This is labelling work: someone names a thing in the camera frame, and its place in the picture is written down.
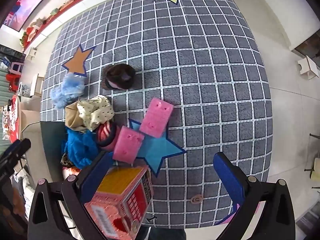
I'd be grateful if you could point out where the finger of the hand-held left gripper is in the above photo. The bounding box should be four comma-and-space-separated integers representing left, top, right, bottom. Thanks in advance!
14, 138, 32, 167
0, 140, 22, 162

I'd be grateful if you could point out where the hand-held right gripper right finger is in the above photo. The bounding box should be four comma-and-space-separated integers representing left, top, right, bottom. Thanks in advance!
213, 152, 296, 240

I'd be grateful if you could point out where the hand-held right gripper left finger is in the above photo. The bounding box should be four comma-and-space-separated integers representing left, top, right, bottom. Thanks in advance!
27, 151, 115, 240

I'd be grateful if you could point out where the blue fabric scrunchie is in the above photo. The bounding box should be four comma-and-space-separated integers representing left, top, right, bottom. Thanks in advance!
61, 127, 102, 169

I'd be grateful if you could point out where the pink cardboard box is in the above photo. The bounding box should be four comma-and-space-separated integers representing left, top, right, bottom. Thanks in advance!
84, 165, 154, 240

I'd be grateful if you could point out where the leopard print scrunchie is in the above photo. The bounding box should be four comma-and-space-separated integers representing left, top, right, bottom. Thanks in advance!
61, 152, 73, 167

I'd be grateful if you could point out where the cream dotted scrunchie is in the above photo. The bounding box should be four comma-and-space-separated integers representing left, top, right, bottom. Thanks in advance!
76, 95, 115, 132

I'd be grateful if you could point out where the light blue fluffy scrunchie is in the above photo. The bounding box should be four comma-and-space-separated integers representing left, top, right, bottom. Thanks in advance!
50, 74, 85, 110

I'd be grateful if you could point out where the brown purple striped scrunchie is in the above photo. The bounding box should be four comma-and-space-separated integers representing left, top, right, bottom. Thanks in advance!
101, 64, 136, 90

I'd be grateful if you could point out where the pink star patch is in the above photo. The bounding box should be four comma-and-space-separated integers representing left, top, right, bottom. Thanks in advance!
215, 200, 267, 227

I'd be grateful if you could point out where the small pink sponge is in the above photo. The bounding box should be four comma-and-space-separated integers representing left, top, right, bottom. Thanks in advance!
112, 126, 145, 164

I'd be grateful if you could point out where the red striped scrunchie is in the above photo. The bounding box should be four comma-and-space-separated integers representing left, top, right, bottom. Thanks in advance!
96, 120, 122, 152

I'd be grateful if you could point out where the beige cloth scrunchie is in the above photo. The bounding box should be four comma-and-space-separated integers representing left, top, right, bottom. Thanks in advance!
64, 101, 88, 132

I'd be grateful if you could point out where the white printed mug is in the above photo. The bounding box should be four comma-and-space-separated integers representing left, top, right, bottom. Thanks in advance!
17, 81, 32, 98

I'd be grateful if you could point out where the white stool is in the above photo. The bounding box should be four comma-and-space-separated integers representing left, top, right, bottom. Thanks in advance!
297, 55, 320, 80
25, 47, 38, 62
30, 74, 45, 98

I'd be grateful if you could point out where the blue star patch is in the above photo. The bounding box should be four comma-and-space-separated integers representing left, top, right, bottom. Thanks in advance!
129, 119, 187, 178

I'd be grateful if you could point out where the red plastic stool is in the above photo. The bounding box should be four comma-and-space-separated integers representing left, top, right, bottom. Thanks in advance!
5, 72, 20, 92

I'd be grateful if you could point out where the large pink sponge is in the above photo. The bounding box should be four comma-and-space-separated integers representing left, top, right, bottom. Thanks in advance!
139, 97, 174, 138

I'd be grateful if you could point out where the pink plastic stool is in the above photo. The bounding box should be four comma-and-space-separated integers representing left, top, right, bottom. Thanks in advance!
10, 61, 24, 74

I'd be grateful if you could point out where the grey checked table cloth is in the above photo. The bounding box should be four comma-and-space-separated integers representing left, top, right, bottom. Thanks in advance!
40, 0, 273, 230

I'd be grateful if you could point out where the orange star patch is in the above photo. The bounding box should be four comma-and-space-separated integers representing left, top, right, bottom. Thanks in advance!
62, 44, 96, 77

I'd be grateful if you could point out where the red flower bunch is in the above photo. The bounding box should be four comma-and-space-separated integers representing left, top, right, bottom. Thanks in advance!
20, 21, 44, 48

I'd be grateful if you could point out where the red ledge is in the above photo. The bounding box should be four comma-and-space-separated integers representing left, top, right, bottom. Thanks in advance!
22, 0, 128, 53

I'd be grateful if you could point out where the wall poster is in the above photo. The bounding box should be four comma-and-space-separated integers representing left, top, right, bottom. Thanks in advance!
7, 0, 65, 32

